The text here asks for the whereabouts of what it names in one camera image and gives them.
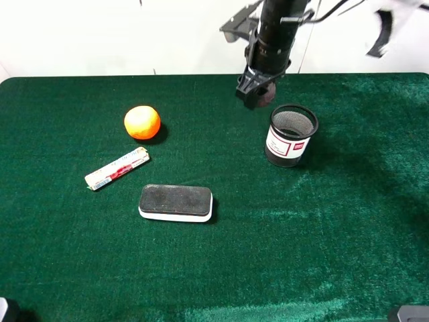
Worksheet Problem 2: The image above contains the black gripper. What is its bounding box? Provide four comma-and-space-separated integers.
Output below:
235, 66, 272, 109

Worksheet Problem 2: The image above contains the white black board eraser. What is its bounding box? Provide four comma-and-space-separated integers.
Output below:
138, 184, 213, 223

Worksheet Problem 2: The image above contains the green felt table mat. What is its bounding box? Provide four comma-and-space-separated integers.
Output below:
1, 73, 428, 321

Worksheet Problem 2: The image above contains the dark red carved ball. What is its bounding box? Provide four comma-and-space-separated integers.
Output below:
255, 83, 276, 107

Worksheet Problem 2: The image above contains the black mesh pen cup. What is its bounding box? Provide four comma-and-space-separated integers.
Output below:
265, 104, 319, 168

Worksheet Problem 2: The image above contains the red white candy pack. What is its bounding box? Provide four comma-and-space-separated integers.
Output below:
84, 147, 150, 191

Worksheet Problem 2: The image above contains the black device bottom right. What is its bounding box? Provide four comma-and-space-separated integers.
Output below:
387, 305, 429, 322

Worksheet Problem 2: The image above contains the orange mandarin fruit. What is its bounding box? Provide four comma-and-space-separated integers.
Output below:
124, 105, 161, 140

